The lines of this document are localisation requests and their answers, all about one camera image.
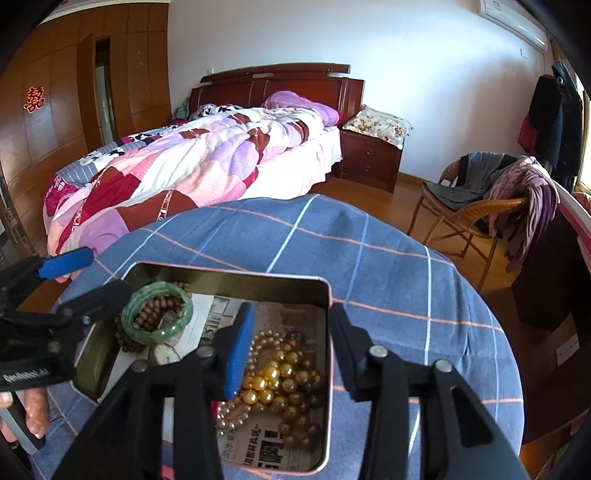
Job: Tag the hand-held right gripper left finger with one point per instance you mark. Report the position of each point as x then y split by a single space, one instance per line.
240 350

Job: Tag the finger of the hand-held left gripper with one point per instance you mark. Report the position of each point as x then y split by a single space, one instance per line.
104 300
64 264

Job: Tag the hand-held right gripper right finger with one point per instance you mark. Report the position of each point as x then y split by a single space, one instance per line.
353 369

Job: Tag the green jade bangle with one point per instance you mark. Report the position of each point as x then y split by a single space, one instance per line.
159 288

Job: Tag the pink tin box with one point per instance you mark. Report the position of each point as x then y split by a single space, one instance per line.
231 281

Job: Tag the round wristwatch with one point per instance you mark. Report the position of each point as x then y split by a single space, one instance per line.
164 354

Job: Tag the person's left hand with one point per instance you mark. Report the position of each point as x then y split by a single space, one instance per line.
37 410

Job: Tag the newspaper sheet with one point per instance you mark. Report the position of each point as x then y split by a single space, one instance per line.
286 318

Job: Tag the wooden wardrobe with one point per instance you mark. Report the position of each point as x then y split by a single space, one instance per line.
60 152

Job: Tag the blue checkered tablecloth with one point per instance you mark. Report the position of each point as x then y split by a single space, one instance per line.
369 258

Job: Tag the pink patchwork quilt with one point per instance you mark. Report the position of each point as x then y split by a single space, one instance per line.
184 166

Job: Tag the red paper decoration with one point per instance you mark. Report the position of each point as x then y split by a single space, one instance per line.
35 99

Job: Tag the wicker chair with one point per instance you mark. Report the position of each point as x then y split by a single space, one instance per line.
466 212

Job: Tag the green bag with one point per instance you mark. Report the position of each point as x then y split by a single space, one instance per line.
182 108

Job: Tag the wooden nightstand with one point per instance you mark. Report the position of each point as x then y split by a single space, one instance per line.
369 159

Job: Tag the black and white patterned pillow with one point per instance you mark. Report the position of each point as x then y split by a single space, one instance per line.
217 110

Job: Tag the dark wooden cabinet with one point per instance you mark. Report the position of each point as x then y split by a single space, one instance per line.
549 277

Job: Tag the grey garment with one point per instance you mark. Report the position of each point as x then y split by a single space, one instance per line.
466 180

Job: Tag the floral pillow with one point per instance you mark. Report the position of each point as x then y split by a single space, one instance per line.
378 124

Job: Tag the pink purple garment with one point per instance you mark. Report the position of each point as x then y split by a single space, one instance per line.
531 194

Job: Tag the purple pillow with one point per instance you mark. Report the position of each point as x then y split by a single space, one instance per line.
295 101

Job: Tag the wooden bed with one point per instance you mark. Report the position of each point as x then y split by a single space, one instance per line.
300 87

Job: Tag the hanging dark coats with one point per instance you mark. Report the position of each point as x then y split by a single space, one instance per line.
549 124

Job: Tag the white air conditioner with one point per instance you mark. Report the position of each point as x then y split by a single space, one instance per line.
512 23

